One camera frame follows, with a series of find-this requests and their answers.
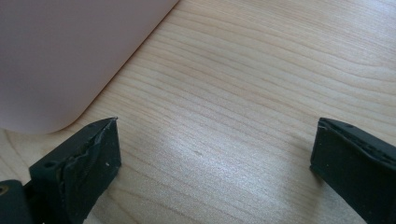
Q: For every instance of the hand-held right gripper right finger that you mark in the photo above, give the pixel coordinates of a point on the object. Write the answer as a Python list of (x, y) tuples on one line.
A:
[(355, 168)]

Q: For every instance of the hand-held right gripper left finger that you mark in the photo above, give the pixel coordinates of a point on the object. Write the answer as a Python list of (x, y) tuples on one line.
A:
[(84, 168)]

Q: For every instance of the pink storage box with lid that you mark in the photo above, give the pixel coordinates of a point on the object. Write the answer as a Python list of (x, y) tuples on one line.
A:
[(62, 56)]

